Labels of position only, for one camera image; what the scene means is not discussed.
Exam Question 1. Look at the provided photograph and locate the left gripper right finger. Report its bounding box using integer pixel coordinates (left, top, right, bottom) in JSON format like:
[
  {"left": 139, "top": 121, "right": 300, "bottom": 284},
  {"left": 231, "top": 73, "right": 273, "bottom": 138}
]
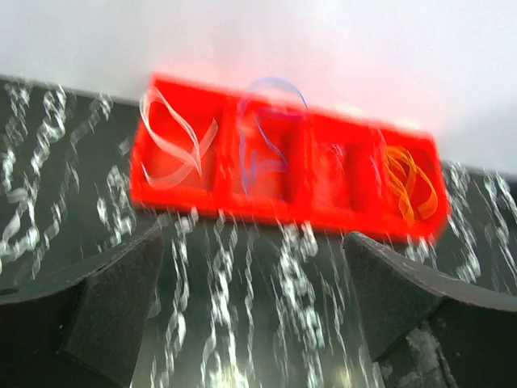
[{"left": 343, "top": 232, "right": 516, "bottom": 387}]

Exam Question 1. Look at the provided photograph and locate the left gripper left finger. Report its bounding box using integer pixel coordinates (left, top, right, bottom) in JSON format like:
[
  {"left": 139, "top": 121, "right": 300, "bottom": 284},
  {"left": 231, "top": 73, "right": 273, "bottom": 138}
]
[{"left": 1, "top": 226, "right": 164, "bottom": 387}]

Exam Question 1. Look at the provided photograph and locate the yellow wire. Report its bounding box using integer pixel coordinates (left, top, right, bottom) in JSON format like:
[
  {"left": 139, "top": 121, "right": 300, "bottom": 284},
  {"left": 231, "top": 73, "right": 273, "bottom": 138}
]
[{"left": 383, "top": 145, "right": 439, "bottom": 221}]

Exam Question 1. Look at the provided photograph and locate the pink wire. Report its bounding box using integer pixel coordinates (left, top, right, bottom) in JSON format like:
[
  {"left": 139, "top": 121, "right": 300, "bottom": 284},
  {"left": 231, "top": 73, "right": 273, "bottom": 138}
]
[{"left": 314, "top": 143, "right": 385, "bottom": 203}]

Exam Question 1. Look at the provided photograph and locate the white wire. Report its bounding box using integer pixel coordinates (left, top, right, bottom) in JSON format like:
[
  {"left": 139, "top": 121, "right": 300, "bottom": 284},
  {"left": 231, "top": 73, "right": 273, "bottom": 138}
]
[{"left": 139, "top": 86, "right": 219, "bottom": 191}]

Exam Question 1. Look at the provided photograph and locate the blue wire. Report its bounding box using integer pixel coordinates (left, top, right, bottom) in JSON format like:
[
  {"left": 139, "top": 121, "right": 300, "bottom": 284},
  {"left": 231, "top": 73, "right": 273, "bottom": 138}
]
[{"left": 236, "top": 76, "right": 310, "bottom": 197}]

